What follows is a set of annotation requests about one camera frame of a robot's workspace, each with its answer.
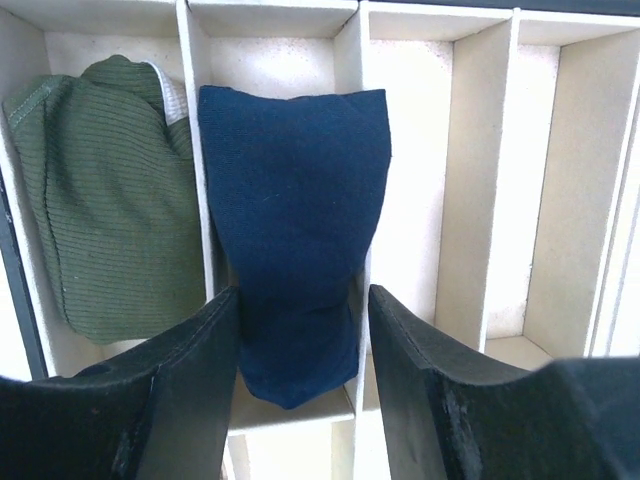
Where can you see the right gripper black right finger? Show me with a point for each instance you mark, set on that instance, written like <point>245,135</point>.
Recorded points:
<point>450,412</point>

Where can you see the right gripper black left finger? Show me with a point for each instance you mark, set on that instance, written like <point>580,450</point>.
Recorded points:
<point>160,410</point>

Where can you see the green rolled underwear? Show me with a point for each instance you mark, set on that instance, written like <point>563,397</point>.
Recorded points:
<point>108,165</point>

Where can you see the black compartment organizer box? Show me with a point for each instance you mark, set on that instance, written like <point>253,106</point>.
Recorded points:
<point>508,200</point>

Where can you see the navy orange underwear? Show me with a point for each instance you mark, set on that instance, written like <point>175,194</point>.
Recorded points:
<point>295,189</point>

